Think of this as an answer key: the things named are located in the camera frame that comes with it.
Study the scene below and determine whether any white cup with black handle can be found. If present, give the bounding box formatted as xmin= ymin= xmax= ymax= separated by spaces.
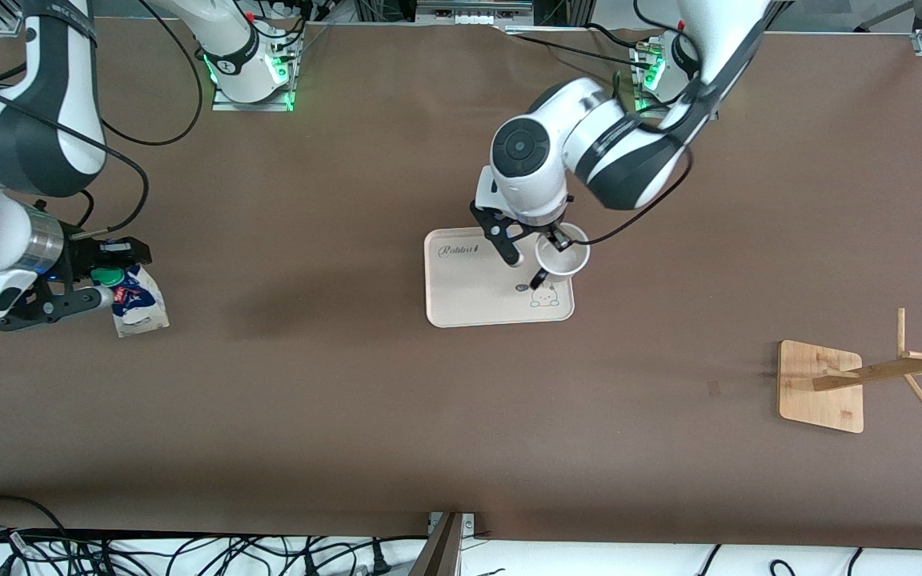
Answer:
xmin=531 ymin=222 xmax=591 ymax=291

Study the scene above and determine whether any blue white milk carton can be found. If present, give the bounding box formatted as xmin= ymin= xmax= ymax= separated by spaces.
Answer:
xmin=91 ymin=264 xmax=170 ymax=338

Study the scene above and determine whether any wooden cup rack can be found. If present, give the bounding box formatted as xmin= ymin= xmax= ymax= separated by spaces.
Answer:
xmin=777 ymin=308 xmax=922 ymax=434

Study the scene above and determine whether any cream rabbit print tray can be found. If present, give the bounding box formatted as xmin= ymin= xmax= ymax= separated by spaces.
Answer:
xmin=424 ymin=223 xmax=575 ymax=329

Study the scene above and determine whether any grey power strip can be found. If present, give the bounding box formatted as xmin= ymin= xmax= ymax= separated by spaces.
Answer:
xmin=415 ymin=0 xmax=535 ymax=26

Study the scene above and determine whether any brown table cover sheet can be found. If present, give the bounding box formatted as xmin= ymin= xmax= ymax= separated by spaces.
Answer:
xmin=0 ymin=16 xmax=922 ymax=553

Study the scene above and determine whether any black right arm wrist cable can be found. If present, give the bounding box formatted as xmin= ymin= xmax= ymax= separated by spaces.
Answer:
xmin=0 ymin=88 xmax=150 ymax=237

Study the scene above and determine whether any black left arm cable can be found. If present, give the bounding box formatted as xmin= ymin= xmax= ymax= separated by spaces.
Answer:
xmin=577 ymin=0 xmax=706 ymax=246

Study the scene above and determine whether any thin black table cable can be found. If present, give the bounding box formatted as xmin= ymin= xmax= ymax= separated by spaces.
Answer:
xmin=509 ymin=32 xmax=654 ymax=71
xmin=585 ymin=22 xmax=662 ymax=50

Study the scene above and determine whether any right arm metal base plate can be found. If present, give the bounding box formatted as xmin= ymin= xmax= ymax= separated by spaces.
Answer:
xmin=211 ymin=32 xmax=295 ymax=113

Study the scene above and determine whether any long looping black cable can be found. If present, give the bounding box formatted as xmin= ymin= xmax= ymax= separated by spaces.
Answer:
xmin=97 ymin=0 xmax=204 ymax=147

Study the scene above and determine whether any dark aluminium bar with bracket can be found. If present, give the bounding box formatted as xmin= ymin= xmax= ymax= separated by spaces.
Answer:
xmin=409 ymin=512 xmax=478 ymax=576

